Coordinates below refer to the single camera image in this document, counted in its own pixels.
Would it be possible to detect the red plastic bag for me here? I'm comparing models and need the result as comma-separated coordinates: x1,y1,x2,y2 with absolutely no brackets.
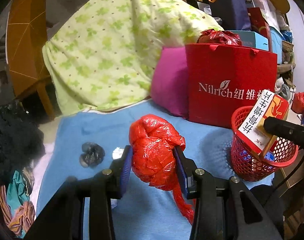
197,29,243,46
128,114,194,224

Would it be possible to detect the red yellow medicine box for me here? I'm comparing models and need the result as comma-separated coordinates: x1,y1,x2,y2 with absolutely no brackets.
235,89,290,158

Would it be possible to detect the dark crumpled plastic wrapper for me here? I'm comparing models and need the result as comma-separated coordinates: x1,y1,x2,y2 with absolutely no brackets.
79,142,105,168

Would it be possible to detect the blue blanket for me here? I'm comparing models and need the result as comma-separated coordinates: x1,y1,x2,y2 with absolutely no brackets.
36,99,275,240

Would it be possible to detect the red mesh waste basket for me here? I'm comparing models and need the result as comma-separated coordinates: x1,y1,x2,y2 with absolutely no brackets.
230,106,298,182

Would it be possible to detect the magenta pillow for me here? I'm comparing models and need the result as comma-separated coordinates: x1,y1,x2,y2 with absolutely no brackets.
150,47,188,119

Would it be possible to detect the red Nilrich paper bag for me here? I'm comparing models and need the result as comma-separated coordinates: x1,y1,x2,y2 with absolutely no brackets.
186,43,277,128

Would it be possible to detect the black fuzzy garment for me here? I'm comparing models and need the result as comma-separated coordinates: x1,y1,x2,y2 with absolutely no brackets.
0,101,45,185

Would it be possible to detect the light blue cardboard box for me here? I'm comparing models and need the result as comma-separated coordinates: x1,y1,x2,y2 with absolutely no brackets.
226,30,269,51

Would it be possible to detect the colourful clothes pile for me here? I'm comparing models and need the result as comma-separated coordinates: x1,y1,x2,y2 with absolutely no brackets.
0,167,36,238

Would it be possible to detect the green floral quilt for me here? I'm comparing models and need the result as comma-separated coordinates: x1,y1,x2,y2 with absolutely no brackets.
42,0,221,115

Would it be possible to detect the red plastic bag in bag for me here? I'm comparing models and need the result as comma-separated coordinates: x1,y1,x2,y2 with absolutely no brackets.
197,29,243,46

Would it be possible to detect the navy bag orange strap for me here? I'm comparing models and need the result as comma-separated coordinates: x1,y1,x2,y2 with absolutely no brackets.
207,0,251,31

